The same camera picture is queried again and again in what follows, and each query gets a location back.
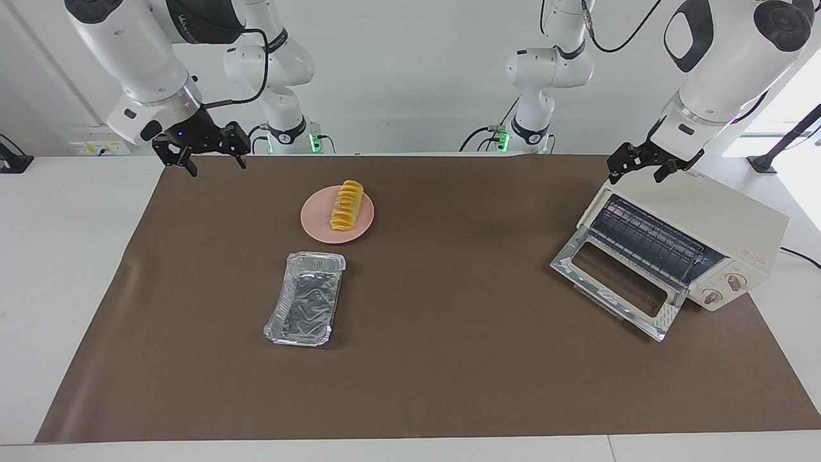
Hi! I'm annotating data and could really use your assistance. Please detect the black base cables right arm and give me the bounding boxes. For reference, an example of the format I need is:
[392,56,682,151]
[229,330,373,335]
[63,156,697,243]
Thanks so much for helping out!
[249,124,339,155]

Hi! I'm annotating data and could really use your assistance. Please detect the aluminium foil tray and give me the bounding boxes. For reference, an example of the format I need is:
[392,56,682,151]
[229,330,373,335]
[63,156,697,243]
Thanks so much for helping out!
[262,251,348,348]

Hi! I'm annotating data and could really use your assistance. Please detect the sliced golden bread loaf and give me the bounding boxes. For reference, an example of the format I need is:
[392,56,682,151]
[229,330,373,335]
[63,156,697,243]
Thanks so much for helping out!
[328,180,366,234]

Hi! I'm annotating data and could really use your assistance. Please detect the black oven power cord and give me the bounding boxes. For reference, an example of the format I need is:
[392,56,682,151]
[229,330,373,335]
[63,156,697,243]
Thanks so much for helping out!
[779,246,821,270]

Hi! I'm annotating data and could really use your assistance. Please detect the small black stand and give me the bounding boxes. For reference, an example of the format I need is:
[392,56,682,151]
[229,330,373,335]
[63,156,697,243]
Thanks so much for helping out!
[0,133,35,175]

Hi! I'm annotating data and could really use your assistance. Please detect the cream white toaster oven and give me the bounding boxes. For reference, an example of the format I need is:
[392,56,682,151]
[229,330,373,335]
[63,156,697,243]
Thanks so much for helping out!
[576,167,791,314]

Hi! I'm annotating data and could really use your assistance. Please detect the black angled pole stand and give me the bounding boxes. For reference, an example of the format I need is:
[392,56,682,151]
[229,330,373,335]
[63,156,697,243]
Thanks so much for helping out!
[747,103,821,175]

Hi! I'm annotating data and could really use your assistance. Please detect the white wall power outlet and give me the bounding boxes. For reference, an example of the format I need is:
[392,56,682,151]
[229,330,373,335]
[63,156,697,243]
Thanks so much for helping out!
[69,127,130,157]

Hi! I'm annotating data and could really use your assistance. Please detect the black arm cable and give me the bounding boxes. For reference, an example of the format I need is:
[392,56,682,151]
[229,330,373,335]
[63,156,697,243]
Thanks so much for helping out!
[580,0,663,54]
[203,26,271,107]

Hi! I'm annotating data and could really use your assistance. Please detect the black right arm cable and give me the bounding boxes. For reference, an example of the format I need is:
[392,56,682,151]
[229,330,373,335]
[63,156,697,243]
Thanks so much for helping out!
[203,26,271,107]

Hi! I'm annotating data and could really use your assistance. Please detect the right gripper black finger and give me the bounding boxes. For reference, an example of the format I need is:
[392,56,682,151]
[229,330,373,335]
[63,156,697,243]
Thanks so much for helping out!
[163,148,199,178]
[221,121,251,170]

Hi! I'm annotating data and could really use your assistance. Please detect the glass oven door metal frame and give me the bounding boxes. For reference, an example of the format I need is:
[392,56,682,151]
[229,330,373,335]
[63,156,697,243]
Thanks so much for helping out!
[550,227,689,343]

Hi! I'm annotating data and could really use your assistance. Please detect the brown table mat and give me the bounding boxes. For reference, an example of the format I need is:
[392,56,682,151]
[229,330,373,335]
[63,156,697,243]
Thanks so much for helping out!
[35,154,821,444]

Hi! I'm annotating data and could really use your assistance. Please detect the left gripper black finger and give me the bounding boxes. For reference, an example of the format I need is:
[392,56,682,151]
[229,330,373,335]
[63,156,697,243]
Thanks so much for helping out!
[607,142,646,178]
[654,160,688,185]

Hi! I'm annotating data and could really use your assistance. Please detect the black base cables arm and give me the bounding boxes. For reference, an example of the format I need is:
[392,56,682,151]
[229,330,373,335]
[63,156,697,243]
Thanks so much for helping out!
[459,96,521,153]
[249,124,339,155]

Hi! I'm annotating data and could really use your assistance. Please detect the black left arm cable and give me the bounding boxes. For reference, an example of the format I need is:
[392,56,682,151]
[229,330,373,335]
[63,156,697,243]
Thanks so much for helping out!
[580,0,663,54]

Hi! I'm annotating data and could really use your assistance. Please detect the black base cables left arm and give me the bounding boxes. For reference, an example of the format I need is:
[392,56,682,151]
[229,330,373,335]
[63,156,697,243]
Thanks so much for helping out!
[459,96,521,153]

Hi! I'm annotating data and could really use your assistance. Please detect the pink round plate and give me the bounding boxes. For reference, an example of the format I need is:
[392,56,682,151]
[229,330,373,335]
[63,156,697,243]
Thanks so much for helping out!
[300,185,376,245]

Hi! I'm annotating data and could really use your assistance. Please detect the metal wire oven rack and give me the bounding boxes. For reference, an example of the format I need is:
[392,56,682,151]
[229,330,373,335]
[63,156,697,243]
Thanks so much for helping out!
[589,194,707,287]

